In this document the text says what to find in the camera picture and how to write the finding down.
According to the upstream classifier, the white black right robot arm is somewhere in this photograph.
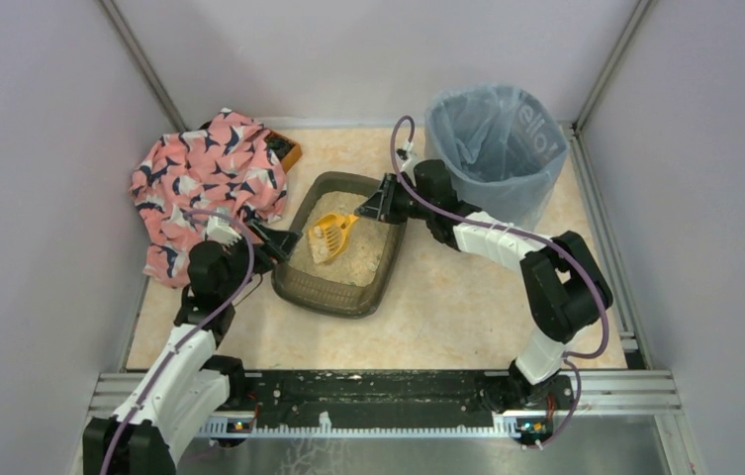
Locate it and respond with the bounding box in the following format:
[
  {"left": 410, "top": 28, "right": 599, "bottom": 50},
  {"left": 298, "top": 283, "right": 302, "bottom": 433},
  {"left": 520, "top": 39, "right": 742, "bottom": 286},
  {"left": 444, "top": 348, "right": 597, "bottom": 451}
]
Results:
[{"left": 354, "top": 160, "right": 613, "bottom": 386}]

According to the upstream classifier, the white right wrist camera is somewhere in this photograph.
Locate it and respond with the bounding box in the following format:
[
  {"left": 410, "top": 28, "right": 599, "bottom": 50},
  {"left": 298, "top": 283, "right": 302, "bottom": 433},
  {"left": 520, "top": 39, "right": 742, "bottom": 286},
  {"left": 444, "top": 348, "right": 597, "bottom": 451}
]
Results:
[{"left": 396, "top": 142, "right": 420, "bottom": 181}]

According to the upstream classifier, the yellow litter scoop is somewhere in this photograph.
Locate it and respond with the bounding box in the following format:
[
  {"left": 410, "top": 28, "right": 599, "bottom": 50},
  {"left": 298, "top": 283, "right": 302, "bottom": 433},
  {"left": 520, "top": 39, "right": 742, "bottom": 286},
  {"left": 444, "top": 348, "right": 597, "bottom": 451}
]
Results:
[{"left": 307, "top": 213, "right": 359, "bottom": 264}]

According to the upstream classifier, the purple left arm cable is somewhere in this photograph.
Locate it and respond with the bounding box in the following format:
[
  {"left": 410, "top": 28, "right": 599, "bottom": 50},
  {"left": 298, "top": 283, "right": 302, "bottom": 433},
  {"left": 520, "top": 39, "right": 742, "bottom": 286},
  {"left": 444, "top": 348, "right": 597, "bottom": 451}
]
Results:
[{"left": 97, "top": 209, "right": 256, "bottom": 475}]

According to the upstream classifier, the pink patterned cloth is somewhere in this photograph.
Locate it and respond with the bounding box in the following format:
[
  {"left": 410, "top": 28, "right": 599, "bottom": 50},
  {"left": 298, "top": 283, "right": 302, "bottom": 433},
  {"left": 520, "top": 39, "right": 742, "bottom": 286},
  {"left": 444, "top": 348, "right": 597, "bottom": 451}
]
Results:
[{"left": 129, "top": 108, "right": 287, "bottom": 288}]

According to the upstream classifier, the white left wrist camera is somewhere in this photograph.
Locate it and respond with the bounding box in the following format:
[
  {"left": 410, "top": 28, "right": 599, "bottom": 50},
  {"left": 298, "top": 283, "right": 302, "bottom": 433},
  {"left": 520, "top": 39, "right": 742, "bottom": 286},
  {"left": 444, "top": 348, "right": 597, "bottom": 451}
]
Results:
[{"left": 205, "top": 216, "right": 241, "bottom": 245}]

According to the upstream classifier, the beige cat litter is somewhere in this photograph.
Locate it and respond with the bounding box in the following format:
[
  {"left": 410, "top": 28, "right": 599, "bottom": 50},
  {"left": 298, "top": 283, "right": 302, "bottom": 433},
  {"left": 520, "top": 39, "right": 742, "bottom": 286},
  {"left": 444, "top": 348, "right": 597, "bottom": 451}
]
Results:
[{"left": 289, "top": 192, "right": 391, "bottom": 287}]

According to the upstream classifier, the orange box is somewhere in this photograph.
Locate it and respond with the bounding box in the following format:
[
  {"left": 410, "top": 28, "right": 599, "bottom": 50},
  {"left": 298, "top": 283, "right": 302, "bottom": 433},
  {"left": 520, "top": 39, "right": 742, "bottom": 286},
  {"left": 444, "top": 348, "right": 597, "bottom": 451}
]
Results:
[{"left": 265, "top": 131, "right": 303, "bottom": 173}]

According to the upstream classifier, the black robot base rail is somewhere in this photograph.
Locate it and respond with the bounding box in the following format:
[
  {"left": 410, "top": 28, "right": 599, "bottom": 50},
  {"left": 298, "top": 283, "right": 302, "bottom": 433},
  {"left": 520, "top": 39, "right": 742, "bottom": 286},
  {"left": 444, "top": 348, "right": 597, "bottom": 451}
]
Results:
[{"left": 199, "top": 370, "right": 575, "bottom": 440}]

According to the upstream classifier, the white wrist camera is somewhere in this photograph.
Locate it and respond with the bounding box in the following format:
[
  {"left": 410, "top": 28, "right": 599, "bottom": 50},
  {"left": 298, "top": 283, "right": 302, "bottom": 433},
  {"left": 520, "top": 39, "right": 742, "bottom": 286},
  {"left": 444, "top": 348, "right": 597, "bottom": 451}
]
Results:
[
  {"left": 396, "top": 142, "right": 420, "bottom": 181},
  {"left": 205, "top": 216, "right": 241, "bottom": 245}
]

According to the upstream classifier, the dark translucent litter box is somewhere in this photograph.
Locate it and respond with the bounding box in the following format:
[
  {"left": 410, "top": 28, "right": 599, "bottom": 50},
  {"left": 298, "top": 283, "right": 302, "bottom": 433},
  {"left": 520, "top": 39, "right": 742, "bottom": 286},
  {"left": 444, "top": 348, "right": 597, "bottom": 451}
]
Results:
[{"left": 271, "top": 171, "right": 407, "bottom": 319}]

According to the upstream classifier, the grey ribbed trash bin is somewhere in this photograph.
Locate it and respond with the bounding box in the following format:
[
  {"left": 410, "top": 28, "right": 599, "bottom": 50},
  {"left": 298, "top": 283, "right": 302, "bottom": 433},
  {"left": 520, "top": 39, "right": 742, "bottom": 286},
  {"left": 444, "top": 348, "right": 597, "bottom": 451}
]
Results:
[{"left": 475, "top": 191, "right": 553, "bottom": 231}]

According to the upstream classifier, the light blue bin liner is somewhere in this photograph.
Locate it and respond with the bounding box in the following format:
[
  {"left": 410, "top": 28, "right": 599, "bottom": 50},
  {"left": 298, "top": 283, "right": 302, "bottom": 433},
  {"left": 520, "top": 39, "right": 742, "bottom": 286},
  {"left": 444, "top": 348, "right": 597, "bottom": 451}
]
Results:
[{"left": 424, "top": 84, "right": 570, "bottom": 207}]

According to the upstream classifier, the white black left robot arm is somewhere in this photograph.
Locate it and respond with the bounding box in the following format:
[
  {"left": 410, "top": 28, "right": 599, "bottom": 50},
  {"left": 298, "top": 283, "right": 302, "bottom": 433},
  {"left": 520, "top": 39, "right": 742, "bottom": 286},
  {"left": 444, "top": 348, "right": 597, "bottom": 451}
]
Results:
[{"left": 82, "top": 213, "right": 301, "bottom": 474}]

